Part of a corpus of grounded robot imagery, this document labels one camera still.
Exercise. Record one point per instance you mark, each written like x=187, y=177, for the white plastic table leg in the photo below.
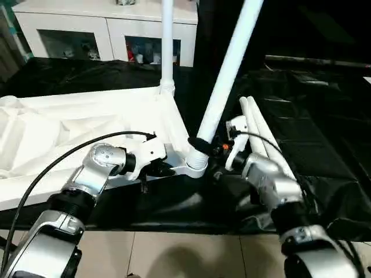
x=272, y=139
x=232, y=58
x=167, y=43
x=252, y=127

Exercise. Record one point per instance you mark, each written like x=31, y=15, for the white plastic table top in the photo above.
x=72, y=116

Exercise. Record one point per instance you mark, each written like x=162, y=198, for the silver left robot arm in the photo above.
x=87, y=173

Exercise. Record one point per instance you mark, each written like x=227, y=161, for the black table mat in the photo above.
x=319, y=144

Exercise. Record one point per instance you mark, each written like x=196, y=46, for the dark metal rod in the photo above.
x=319, y=60

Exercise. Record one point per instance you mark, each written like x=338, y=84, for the black backdrop cloth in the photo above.
x=304, y=26

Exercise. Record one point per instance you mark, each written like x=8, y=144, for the white flat board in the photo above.
x=367, y=80

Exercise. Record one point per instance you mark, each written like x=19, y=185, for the white glass-door cabinet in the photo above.
x=87, y=20

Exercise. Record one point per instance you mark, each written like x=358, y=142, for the grey window curtain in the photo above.
x=10, y=43

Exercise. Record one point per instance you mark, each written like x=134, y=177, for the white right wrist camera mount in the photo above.
x=239, y=124

